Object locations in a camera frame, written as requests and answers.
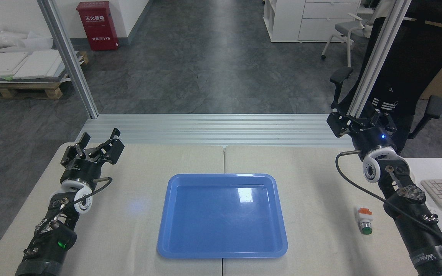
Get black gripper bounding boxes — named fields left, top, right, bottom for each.
left=60, top=128, right=125, bottom=185
left=326, top=110, right=397, bottom=156

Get silver aluminium rail platform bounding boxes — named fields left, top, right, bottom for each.
left=76, top=113, right=360, bottom=149

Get white grey office chair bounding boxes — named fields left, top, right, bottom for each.
left=321, top=13, right=375, bottom=68

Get white flat boards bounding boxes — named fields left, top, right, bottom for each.
left=0, top=49, right=79, bottom=82

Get red fire extinguisher box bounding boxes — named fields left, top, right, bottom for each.
left=76, top=1, right=119, bottom=52

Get silver aluminium post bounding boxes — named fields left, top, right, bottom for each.
left=347, top=0, right=412, bottom=118
left=37, top=0, right=99, bottom=119

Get white green push button switch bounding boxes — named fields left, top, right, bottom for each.
left=355, top=207, right=374, bottom=235

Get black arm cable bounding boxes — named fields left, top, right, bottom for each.
left=335, top=150, right=442, bottom=246
left=81, top=176, right=113, bottom=202

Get clear plastic packaging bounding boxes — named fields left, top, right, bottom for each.
left=0, top=21, right=53, bottom=53

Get wooden pallet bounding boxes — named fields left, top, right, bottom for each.
left=0, top=48, right=90, bottom=100

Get white cabinet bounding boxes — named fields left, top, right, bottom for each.
left=263, top=0, right=362, bottom=43

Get black office chair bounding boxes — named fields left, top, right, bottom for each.
left=329, top=0, right=442, bottom=157

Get blue plastic tray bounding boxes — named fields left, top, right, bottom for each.
left=157, top=173, right=289, bottom=259

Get white side desk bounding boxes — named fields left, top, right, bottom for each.
left=401, top=158, right=442, bottom=276

